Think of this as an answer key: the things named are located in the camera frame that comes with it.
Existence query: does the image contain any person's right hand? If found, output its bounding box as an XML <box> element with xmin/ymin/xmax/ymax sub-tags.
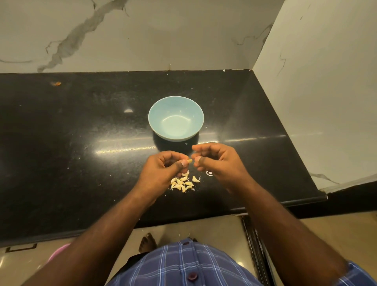
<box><xmin>191</xmin><ymin>142</ymin><xmax>255</xmax><ymax>194</ymax></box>

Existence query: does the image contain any person's left hand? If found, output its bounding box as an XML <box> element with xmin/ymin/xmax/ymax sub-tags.
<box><xmin>132</xmin><ymin>150</ymin><xmax>192</xmax><ymax>204</ymax></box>

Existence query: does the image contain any pile of garlic skins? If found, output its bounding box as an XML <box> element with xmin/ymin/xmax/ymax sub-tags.
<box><xmin>170</xmin><ymin>171</ymin><xmax>201</xmax><ymax>194</ymax></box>

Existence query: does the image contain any light blue bowl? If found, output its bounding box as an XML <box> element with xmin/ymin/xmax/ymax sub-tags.
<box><xmin>148</xmin><ymin>95</ymin><xmax>205</xmax><ymax>143</ymax></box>

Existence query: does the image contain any person's left forearm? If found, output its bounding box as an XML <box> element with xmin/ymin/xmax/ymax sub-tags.
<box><xmin>24</xmin><ymin>191</ymin><xmax>155</xmax><ymax>286</ymax></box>

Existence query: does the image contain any person's right forearm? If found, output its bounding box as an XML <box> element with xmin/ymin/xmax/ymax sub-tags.
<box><xmin>236</xmin><ymin>181</ymin><xmax>348</xmax><ymax>286</ymax></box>

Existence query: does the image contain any person's left foot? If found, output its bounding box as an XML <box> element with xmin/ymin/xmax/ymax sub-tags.
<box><xmin>138</xmin><ymin>232</ymin><xmax>157</xmax><ymax>254</ymax></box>

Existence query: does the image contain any black cabinet trim strip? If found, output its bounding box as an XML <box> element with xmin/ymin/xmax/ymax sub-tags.
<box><xmin>240</xmin><ymin>215</ymin><xmax>273</xmax><ymax>286</ymax></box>

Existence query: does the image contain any blue plaid shirt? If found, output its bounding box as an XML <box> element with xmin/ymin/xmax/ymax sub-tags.
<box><xmin>106</xmin><ymin>237</ymin><xmax>377</xmax><ymax>286</ymax></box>

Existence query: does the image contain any pink plastic bucket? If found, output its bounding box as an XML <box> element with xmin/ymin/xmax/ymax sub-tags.
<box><xmin>48</xmin><ymin>243</ymin><xmax>73</xmax><ymax>263</ymax></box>

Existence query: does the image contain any black drawer handle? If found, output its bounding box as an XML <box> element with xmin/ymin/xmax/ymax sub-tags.
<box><xmin>6</xmin><ymin>243</ymin><xmax>37</xmax><ymax>252</ymax></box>

